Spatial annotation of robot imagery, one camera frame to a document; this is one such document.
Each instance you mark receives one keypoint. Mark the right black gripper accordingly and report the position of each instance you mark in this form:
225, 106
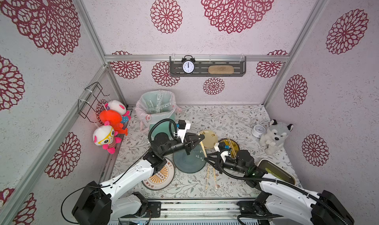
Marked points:
219, 162

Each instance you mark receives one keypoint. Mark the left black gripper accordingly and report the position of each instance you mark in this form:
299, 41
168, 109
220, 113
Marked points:
189, 143

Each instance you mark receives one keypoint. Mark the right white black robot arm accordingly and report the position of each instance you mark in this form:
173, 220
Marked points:
278, 198

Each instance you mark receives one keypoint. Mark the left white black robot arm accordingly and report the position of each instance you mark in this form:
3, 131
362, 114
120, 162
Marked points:
99, 203

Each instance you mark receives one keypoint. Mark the floral table mat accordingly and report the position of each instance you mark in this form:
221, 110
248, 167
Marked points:
234, 122

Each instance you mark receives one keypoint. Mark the dark green glass plate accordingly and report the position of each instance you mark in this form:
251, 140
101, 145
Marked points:
191, 163

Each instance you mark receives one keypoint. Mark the cream small plate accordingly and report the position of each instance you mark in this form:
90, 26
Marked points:
210, 139

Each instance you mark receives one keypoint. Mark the yellow patterned plate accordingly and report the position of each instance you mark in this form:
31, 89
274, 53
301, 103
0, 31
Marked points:
224, 142

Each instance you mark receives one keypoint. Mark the white orange sunburst plate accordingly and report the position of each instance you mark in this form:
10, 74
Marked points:
161, 179

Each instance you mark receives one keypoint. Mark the small white alarm clock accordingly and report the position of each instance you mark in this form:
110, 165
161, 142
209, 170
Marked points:
258, 131

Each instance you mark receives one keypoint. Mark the white digital scale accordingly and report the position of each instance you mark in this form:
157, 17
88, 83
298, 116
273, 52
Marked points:
276, 171

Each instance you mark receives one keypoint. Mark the grey husky plush toy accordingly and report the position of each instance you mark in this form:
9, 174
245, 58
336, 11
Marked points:
275, 135

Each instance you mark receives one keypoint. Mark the wooden brush on shelf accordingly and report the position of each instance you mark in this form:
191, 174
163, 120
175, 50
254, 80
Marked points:
221, 70

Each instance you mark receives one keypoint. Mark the black alarm clock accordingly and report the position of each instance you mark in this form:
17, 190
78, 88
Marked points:
188, 64

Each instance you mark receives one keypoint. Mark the red plush toy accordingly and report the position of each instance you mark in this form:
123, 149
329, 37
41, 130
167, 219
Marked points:
113, 118

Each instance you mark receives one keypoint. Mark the pink white plush toy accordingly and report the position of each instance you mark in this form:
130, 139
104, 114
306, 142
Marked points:
119, 108

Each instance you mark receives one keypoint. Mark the white plush with yellow glasses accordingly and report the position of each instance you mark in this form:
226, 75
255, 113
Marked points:
106, 137

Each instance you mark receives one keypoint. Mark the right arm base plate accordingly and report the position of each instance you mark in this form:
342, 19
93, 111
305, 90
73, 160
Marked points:
255, 209

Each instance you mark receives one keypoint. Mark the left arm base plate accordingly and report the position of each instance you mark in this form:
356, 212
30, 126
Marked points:
150, 210

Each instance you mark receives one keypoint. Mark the grey wall shelf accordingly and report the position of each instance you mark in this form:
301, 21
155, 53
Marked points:
201, 67

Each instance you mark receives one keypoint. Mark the black wire wall rack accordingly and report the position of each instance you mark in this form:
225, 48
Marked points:
86, 105

